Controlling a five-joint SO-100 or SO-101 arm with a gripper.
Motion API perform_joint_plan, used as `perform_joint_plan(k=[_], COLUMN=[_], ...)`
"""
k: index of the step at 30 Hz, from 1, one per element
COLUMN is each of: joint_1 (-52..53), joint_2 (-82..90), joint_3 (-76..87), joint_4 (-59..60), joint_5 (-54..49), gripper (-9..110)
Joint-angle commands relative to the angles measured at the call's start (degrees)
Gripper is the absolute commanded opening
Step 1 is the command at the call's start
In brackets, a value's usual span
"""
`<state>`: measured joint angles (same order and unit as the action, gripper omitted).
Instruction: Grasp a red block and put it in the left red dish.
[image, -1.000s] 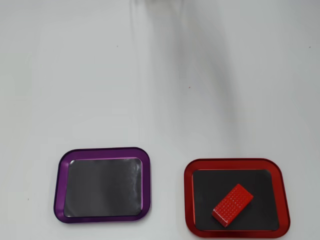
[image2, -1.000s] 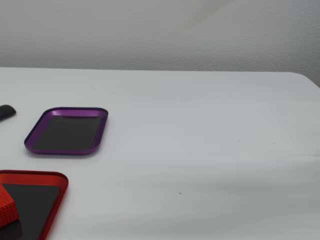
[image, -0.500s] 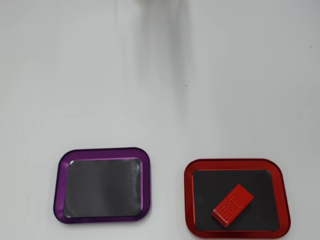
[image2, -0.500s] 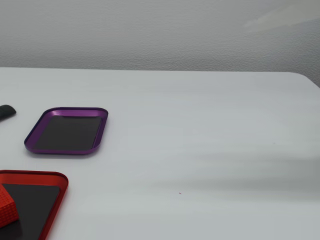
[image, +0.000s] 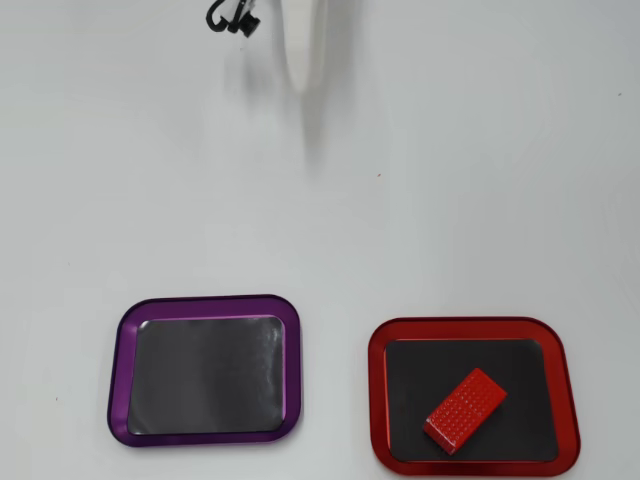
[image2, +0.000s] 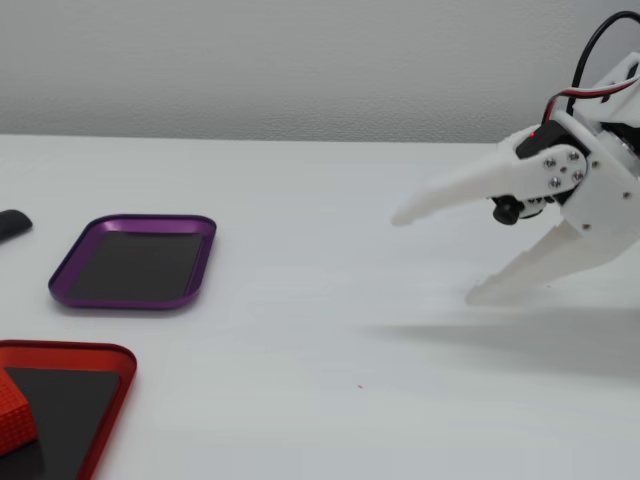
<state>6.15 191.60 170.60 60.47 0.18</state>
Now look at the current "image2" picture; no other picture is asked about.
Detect red white black servo wire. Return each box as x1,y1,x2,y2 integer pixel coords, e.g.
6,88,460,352
542,74,640,129

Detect black cable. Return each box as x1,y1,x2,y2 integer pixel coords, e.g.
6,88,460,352
571,10,640,111

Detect small black camera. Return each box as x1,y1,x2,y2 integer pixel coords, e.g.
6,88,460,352
491,193,557,226

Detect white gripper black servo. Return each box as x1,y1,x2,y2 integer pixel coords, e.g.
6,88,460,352
390,109,640,306

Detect red dish with black mat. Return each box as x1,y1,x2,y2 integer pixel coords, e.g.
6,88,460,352
0,338,138,480

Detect purple dish with black mat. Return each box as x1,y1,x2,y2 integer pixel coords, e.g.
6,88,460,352
48,213,218,312

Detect dark grey rounded object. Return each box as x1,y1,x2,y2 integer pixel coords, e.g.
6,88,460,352
0,209,34,245

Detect red block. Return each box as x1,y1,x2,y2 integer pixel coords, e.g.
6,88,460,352
0,368,39,457

